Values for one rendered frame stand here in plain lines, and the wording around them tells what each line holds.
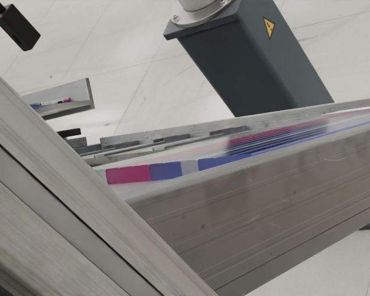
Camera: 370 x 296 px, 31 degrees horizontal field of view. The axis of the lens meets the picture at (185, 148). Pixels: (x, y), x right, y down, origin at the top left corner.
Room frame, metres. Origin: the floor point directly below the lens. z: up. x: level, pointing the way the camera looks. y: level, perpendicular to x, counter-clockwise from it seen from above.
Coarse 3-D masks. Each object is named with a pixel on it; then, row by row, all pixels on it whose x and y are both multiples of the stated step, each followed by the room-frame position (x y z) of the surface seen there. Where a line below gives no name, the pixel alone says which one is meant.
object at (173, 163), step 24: (312, 120) 0.56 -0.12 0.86; (336, 120) 0.48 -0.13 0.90; (360, 120) 0.42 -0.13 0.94; (192, 144) 0.51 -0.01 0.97; (216, 144) 0.45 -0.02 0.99; (240, 144) 0.40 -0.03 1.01; (264, 144) 0.36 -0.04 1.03; (288, 144) 0.34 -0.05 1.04; (96, 168) 0.44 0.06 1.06; (120, 168) 0.40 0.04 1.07; (144, 168) 0.38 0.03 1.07; (168, 168) 0.37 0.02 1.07; (192, 168) 0.35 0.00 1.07
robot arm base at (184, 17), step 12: (180, 0) 1.26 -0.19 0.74; (192, 0) 1.24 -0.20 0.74; (204, 0) 1.22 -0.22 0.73; (216, 0) 1.22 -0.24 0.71; (228, 0) 1.19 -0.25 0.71; (180, 12) 1.29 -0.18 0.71; (192, 12) 1.25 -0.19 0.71; (204, 12) 1.22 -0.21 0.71; (216, 12) 1.19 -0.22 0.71; (180, 24) 1.25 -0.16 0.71; (192, 24) 1.22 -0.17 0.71
